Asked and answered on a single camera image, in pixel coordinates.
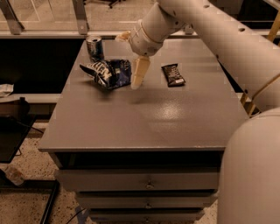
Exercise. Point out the white crumpled paper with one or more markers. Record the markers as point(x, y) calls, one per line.
point(6, 90)

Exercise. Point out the metal railing post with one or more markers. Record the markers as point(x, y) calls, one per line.
point(81, 17)
point(188, 30)
point(14, 24)

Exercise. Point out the redbull can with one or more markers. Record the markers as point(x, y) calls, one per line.
point(94, 47)

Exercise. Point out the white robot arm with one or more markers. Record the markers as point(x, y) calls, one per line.
point(249, 188)

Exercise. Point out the plastic bottle on floor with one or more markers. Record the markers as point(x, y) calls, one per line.
point(14, 175)

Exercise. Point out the dark brown snack bar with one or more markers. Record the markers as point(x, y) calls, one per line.
point(172, 75)

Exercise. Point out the black side table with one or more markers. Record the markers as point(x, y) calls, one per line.
point(15, 123)

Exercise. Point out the bottom grey drawer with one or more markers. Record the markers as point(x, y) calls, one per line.
point(145, 215)

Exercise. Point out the middle grey drawer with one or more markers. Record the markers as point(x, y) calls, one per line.
point(105, 200)

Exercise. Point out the grey drawer cabinet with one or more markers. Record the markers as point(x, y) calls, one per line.
point(152, 127)

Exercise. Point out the blue chip bag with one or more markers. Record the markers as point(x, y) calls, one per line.
point(109, 74)

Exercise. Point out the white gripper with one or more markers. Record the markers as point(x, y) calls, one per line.
point(142, 43)

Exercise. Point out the top grey drawer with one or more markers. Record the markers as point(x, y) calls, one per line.
point(136, 180)

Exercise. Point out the grey drawer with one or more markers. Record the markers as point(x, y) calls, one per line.
point(105, 200)
point(136, 180)
point(145, 215)

